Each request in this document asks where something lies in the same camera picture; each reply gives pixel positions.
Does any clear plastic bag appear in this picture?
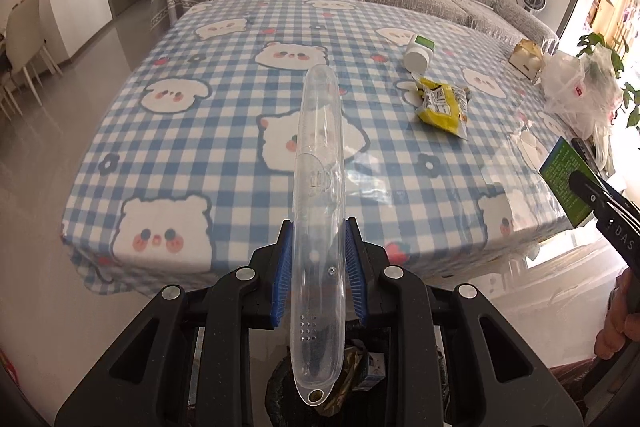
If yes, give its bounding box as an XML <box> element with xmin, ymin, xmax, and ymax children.
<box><xmin>540</xmin><ymin>49</ymin><xmax>628</xmax><ymax>142</ymax></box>

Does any wooden shelf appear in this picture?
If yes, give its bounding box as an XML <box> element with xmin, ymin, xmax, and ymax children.
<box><xmin>590</xmin><ymin>0</ymin><xmax>640</xmax><ymax>52</ymax></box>

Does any clear plastic toothbrush case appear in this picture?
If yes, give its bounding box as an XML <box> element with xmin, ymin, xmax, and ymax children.
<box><xmin>289</xmin><ymin>64</ymin><xmax>347</xmax><ymax>408</ymax></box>

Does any yellow snack bag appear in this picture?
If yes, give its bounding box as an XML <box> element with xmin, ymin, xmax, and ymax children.
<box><xmin>414</xmin><ymin>77</ymin><xmax>473</xmax><ymax>142</ymax></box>

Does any black bagged trash bin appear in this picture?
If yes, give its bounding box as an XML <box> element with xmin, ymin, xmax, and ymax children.
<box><xmin>265</xmin><ymin>329</ymin><xmax>451</xmax><ymax>418</ymax></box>

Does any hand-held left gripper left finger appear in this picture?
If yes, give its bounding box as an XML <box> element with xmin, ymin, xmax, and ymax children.
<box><xmin>55</xmin><ymin>219</ymin><xmax>296</xmax><ymax>427</ymax></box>

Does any crumpled brown gold wrapper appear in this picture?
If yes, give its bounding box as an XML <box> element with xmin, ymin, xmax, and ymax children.
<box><xmin>330</xmin><ymin>342</ymin><xmax>368</xmax><ymax>413</ymax></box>

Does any white bottle with green label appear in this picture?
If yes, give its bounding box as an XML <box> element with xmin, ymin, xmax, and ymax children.
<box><xmin>404</xmin><ymin>34</ymin><xmax>435</xmax><ymax>74</ymax></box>

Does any small white carton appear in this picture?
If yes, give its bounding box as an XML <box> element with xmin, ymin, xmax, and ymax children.
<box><xmin>357</xmin><ymin>352</ymin><xmax>386</xmax><ymax>390</ymax></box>

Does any blue checkered cartoon tablecloth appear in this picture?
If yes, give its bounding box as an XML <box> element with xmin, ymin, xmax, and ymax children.
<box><xmin>60</xmin><ymin>0</ymin><xmax>591</xmax><ymax>298</ymax></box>

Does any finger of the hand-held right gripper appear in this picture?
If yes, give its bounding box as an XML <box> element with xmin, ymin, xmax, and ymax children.
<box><xmin>570</xmin><ymin>137</ymin><xmax>610</xmax><ymax>174</ymax></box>
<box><xmin>569</xmin><ymin>170</ymin><xmax>640</xmax><ymax>269</ymax></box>

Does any person's right hand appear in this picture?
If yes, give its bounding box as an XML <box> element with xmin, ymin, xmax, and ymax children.
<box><xmin>596</xmin><ymin>264</ymin><xmax>640</xmax><ymax>358</ymax></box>

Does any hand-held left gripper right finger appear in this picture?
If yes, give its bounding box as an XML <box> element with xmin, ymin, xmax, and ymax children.
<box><xmin>344</xmin><ymin>218</ymin><xmax>586</xmax><ymax>427</ymax></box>

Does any small cardboard box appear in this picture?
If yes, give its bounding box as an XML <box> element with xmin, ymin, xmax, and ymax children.
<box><xmin>509</xmin><ymin>39</ymin><xmax>545</xmax><ymax>82</ymax></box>

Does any white paper scrap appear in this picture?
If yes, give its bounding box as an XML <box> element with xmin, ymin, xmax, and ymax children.
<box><xmin>396</xmin><ymin>79</ymin><xmax>426</xmax><ymax>108</ymax></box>

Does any green box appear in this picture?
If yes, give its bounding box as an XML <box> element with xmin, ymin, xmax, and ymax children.
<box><xmin>539</xmin><ymin>136</ymin><xmax>601</xmax><ymax>228</ymax></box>

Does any green potted plant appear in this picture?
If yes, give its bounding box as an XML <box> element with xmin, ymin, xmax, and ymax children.
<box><xmin>577</xmin><ymin>32</ymin><xmax>640</xmax><ymax>130</ymax></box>

